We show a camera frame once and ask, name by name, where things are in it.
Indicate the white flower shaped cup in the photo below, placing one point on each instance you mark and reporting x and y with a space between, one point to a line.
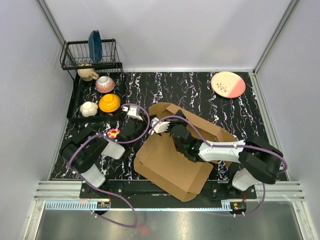
88 109

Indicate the beige mug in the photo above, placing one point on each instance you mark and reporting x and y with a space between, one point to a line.
87 74

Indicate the black wire dish rack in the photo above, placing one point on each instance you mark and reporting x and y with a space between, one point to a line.
76 55

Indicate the yellow ribbed bowl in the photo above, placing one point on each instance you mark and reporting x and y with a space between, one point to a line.
109 103

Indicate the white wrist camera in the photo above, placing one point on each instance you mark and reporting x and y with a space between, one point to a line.
132 112
158 127

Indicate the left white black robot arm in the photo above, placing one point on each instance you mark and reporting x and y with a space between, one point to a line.
85 147

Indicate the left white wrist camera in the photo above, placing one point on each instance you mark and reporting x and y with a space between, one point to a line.
132 112

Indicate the pink patterned bowl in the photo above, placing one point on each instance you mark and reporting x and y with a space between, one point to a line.
105 84

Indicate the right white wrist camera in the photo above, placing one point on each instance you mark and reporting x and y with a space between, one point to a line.
158 127

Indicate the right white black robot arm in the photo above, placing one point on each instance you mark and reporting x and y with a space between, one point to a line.
260 160

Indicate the pink cream round plate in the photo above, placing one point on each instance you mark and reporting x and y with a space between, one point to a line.
228 84

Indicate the black tray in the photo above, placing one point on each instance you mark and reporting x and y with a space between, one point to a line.
84 91

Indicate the blue plate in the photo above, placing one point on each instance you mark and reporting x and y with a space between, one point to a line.
95 46

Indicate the pink flower toy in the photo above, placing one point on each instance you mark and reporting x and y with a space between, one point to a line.
113 133

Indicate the brown cardboard box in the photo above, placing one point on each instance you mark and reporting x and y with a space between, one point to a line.
159 162

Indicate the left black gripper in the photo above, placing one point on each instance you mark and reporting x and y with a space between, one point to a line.
144 122

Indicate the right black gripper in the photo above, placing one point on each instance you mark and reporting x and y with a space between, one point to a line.
176 121

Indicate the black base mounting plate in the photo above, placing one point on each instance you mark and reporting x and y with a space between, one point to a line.
142 194

